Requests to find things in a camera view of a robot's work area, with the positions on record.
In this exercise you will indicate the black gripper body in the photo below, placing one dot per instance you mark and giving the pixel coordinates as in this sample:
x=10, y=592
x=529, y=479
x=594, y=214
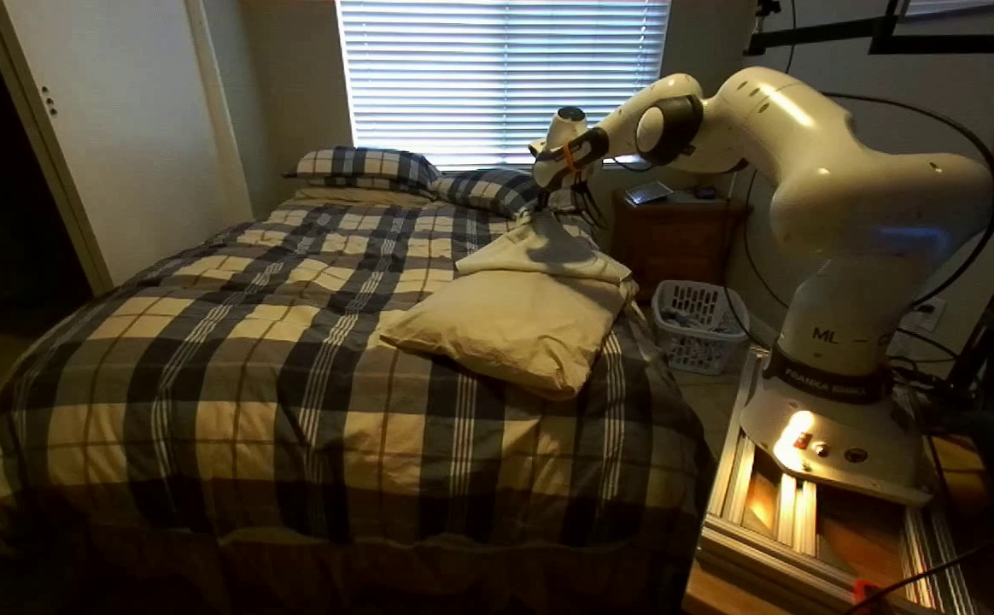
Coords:
x=565, y=159

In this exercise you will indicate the cream towel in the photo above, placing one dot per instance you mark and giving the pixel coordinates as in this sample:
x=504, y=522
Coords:
x=545, y=247

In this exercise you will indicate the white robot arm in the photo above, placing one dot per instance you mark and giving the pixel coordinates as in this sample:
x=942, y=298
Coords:
x=877, y=221

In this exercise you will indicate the right plaid pillow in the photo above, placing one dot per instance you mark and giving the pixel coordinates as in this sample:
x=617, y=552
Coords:
x=504, y=193

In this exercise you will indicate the plaid pillow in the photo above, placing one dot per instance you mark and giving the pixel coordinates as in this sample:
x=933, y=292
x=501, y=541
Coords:
x=504, y=193
x=367, y=169

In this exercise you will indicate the wooden nightstand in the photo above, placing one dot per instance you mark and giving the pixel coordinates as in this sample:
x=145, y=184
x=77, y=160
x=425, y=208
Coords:
x=675, y=239

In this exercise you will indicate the white window blinds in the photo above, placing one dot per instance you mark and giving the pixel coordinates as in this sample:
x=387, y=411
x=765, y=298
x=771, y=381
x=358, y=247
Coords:
x=471, y=83

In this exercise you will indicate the cream pillow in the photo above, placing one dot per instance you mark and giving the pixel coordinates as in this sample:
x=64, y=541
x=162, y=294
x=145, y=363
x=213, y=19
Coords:
x=526, y=329

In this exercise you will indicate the white laundry basket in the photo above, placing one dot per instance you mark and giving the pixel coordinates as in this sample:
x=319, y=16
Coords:
x=701, y=324

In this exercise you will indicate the left plaid pillow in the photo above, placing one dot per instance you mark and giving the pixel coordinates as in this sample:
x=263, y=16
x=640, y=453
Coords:
x=367, y=169

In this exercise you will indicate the plaid bed comforter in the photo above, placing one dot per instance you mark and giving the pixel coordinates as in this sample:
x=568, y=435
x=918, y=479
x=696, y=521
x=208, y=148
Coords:
x=245, y=387

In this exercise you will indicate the white closet door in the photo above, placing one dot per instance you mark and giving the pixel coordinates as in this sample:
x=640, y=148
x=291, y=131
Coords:
x=132, y=126

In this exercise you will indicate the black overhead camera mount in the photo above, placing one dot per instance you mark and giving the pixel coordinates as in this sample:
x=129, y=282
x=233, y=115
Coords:
x=880, y=33

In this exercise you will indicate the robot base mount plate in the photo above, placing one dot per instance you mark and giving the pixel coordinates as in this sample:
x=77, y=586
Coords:
x=830, y=512

